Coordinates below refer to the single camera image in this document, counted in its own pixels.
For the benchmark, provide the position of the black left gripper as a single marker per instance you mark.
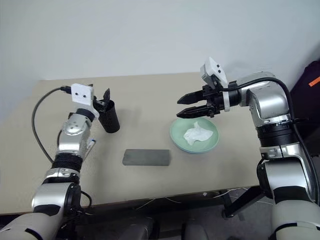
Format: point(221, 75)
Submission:
point(99, 104)

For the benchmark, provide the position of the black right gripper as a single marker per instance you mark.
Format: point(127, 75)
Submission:
point(213, 101)

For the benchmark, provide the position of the white tissue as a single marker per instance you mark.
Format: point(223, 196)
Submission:
point(197, 135)

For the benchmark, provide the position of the black cup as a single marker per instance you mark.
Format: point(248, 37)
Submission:
point(111, 122)

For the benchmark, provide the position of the grey rectangular sponge block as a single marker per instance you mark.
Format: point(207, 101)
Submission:
point(147, 157)

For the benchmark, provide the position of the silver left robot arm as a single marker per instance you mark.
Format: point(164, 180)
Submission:
point(72, 140)

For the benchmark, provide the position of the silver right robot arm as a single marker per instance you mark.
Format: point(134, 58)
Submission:
point(270, 100)

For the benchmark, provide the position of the pale round plate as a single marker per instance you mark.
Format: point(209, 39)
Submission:
point(180, 132)

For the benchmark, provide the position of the blue capped whiteboard marker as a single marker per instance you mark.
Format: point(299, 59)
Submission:
point(91, 142)

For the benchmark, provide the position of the black table leg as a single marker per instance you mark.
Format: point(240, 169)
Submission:
point(240, 202)

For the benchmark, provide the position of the black bag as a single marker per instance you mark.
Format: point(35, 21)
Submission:
point(307, 105)

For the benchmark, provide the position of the orange tag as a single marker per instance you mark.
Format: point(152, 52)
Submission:
point(315, 81)

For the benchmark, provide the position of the dark rounded shape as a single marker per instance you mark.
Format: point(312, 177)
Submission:
point(145, 228)

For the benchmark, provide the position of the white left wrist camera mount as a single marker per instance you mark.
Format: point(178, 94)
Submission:
point(81, 93)

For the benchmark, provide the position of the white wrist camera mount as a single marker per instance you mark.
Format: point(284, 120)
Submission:
point(212, 68)
point(81, 93)

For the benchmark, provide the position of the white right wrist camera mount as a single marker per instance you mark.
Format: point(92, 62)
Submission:
point(212, 68)

